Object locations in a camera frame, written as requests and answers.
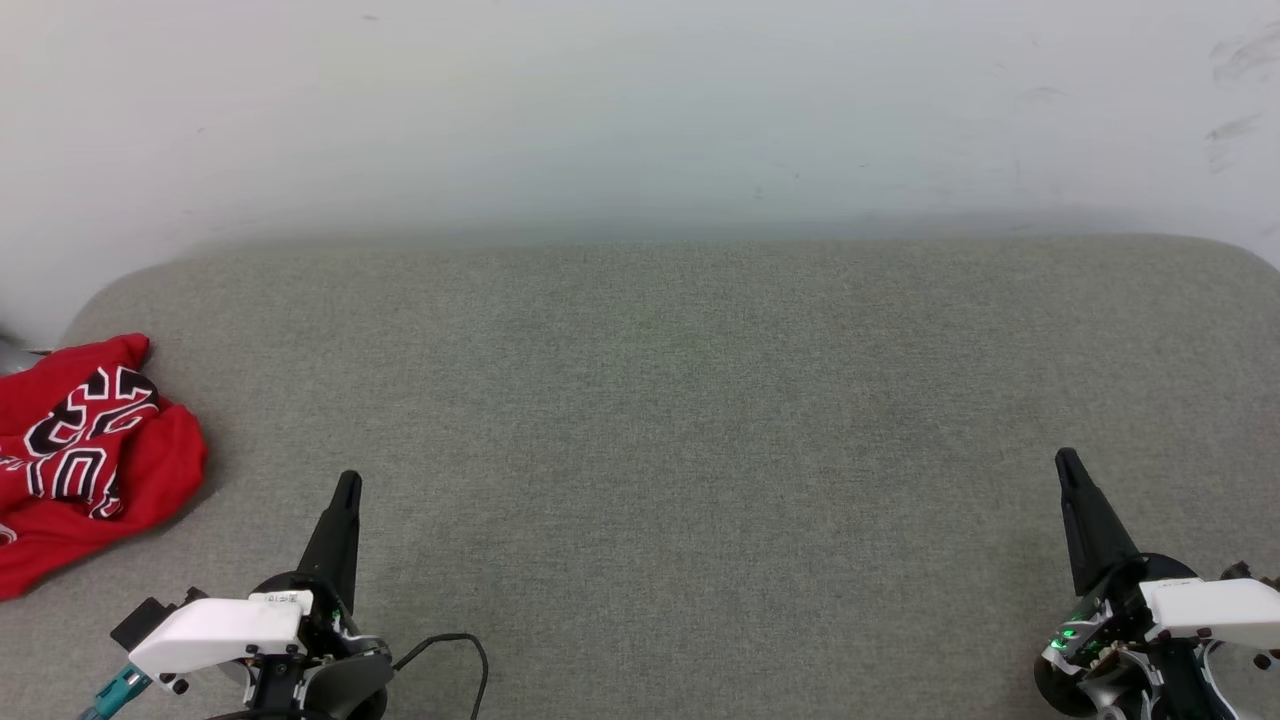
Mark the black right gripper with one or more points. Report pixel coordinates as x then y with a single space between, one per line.
1100 650

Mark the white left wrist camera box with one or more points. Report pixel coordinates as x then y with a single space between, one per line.
215 632

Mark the red basketball jersey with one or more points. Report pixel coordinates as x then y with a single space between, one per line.
150 470

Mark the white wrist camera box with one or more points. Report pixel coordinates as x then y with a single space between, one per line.
215 632
1215 607

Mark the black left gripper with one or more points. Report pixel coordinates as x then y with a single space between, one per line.
340 670

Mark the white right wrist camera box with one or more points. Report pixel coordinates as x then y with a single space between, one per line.
1215 607

